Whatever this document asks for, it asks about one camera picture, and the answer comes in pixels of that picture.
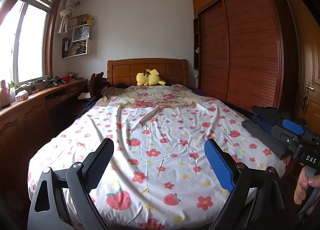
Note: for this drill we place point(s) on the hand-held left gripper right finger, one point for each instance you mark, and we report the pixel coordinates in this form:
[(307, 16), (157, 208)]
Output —
[(218, 166)]

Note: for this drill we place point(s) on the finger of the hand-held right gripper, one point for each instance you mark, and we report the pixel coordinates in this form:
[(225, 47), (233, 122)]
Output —
[(292, 126), (285, 138)]

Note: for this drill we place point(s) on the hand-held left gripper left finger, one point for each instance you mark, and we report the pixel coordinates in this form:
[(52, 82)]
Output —
[(100, 163)]

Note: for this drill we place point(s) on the black coat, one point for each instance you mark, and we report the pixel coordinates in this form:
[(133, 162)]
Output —
[(267, 113)]

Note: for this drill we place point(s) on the person's right hand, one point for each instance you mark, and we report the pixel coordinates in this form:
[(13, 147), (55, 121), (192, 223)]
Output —
[(300, 190)]

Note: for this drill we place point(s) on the folded grey garment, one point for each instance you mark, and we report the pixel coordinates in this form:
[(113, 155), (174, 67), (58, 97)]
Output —
[(262, 137)]

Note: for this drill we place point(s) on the folded navy garment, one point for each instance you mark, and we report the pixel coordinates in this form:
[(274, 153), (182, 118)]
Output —
[(262, 125)]

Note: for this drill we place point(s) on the bed with strawberry quilt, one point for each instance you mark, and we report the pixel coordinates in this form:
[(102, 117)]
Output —
[(155, 145)]

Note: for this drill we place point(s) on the wooden door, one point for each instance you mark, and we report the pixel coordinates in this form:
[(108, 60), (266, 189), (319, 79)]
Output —
[(310, 57)]

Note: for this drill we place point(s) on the wooden chair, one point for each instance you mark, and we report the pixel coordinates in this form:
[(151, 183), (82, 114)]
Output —
[(96, 82)]

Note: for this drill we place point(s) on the beige floral blanket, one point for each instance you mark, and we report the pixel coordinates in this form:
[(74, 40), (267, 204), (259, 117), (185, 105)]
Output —
[(150, 96)]

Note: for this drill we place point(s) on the wooden desk cabinet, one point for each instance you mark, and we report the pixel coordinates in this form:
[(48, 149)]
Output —
[(25, 120)]

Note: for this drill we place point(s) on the red bowl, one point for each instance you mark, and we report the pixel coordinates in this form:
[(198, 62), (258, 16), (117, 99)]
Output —
[(67, 78)]

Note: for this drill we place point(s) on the wooden wardrobe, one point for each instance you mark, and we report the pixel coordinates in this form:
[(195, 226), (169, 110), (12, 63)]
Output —
[(250, 45)]

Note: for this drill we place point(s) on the black gadget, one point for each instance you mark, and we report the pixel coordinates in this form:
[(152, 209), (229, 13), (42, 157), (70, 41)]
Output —
[(52, 82)]

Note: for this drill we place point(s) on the wooden bed headboard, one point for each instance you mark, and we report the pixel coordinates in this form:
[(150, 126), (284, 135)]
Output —
[(125, 71)]

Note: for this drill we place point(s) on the yellow plush toy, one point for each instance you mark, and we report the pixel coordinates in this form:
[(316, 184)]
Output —
[(148, 78)]

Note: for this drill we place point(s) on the tissue pack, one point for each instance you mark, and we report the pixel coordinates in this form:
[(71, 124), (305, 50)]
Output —
[(21, 95)]

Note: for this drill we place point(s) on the green capped bottle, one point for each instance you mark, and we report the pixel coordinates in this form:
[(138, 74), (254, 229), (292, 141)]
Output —
[(12, 88)]

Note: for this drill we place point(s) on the pink bottle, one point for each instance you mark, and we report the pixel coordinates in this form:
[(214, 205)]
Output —
[(4, 93)]

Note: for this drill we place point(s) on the row of books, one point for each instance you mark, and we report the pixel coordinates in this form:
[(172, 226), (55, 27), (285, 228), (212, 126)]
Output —
[(73, 48)]

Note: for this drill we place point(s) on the white paper bag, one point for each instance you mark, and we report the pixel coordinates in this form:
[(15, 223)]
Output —
[(81, 33)]

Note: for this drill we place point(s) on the window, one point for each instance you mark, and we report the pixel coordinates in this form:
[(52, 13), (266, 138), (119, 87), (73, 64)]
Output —
[(30, 45)]

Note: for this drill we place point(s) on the yellow shelf ornament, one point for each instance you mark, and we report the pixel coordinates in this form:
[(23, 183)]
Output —
[(90, 21)]

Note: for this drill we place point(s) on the tied white curtain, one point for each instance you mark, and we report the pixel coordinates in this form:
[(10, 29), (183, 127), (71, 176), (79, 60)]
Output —
[(67, 13)]

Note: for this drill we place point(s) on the white wall shelf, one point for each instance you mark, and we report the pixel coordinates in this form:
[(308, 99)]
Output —
[(89, 46)]

